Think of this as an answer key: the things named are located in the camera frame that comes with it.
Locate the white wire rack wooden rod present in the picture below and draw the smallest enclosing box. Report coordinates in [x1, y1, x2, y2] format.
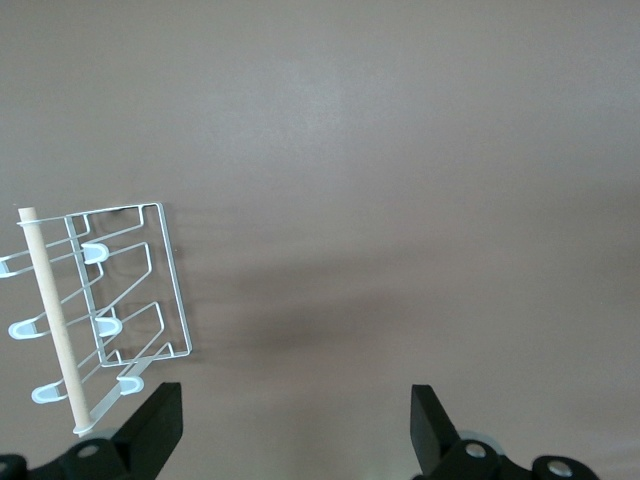
[0, 201, 194, 435]

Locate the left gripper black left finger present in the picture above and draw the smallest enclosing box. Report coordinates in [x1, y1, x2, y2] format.
[0, 382, 184, 480]

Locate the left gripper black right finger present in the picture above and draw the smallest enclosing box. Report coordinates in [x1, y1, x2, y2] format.
[410, 383, 600, 480]

